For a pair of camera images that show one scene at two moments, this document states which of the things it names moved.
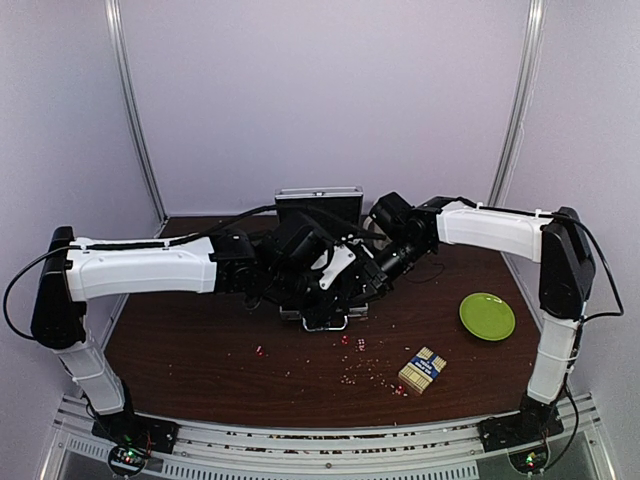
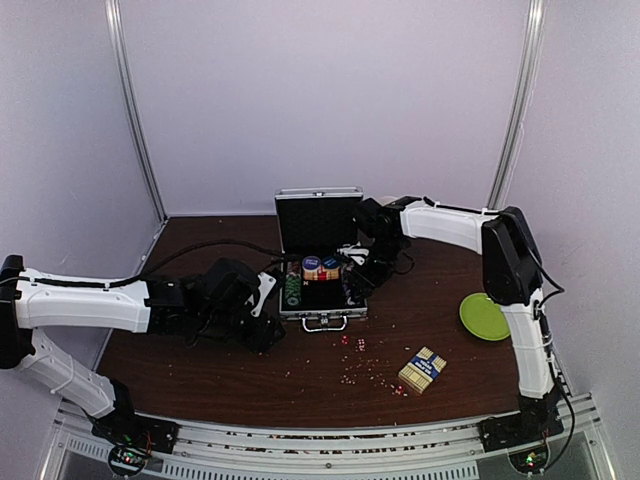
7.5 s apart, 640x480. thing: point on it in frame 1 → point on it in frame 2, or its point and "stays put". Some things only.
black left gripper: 323,313 → 261,339
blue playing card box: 421,369 stays put
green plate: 486,316 stays put
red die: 360,345 stays put
